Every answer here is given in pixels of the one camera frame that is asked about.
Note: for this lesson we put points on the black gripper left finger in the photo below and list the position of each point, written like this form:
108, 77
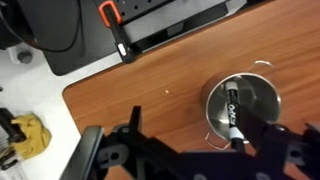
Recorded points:
135, 120

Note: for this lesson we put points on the dark rounded bulky object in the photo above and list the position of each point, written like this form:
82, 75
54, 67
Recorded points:
46, 23

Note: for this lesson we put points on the black perforated breadboard plate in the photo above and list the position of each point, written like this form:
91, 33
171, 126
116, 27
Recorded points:
86, 43

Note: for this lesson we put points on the black white dry-erase marker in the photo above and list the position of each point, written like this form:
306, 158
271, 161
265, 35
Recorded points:
232, 115

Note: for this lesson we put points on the stainless steel pot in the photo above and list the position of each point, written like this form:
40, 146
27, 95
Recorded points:
253, 100

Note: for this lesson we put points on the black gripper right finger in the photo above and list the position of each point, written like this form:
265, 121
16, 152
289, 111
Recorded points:
254, 133

